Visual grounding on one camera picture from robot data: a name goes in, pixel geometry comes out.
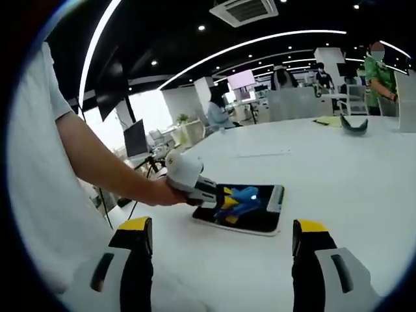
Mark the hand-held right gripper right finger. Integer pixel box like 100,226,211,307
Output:
291,218,384,312

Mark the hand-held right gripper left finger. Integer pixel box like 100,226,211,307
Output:
73,216,154,312

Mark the blue cleaning cloth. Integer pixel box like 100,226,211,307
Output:
222,185,261,212

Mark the person's left hand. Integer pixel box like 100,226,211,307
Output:
148,177,196,207

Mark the black tripod stand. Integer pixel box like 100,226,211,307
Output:
135,155,166,178

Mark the black computer monitor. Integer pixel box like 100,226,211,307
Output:
123,118,150,159

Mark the large black screen on stand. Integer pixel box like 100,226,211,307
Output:
96,61,131,121

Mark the pink display screen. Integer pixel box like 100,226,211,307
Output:
227,70,256,90

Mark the frosted grey divider panel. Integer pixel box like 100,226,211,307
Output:
266,87,326,123

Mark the operator in white shirt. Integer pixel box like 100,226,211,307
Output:
9,42,114,293

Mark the yellow paper sheet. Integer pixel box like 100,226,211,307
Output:
311,116,342,126

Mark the curved ceiling light strip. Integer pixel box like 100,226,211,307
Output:
159,30,347,90

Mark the straight ceiling light strip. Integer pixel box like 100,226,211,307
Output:
79,0,123,98

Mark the white mesh office chair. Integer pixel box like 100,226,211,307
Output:
337,84,370,116

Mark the ceiling air conditioner unit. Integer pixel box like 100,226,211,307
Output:
209,0,280,27

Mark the white divider panel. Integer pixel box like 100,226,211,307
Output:
394,70,416,133

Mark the black cable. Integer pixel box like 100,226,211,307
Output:
97,188,140,225

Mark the grey curved headset strap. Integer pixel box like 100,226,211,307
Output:
339,113,370,137

